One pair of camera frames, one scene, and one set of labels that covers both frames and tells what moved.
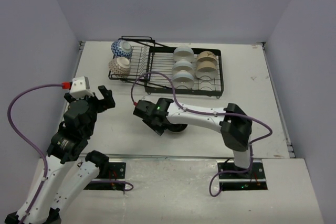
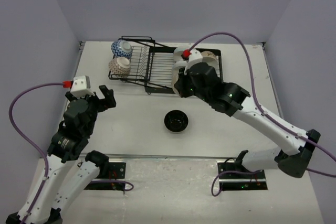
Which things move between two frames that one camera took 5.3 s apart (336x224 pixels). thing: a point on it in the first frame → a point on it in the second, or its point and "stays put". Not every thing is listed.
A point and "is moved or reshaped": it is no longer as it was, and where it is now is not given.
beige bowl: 207,55 stays put
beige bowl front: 206,69 is moved or reshaped
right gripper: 159,129 → 180,85
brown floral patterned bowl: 119,67 stays put
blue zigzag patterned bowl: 121,48 stays put
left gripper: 108,101 stays put
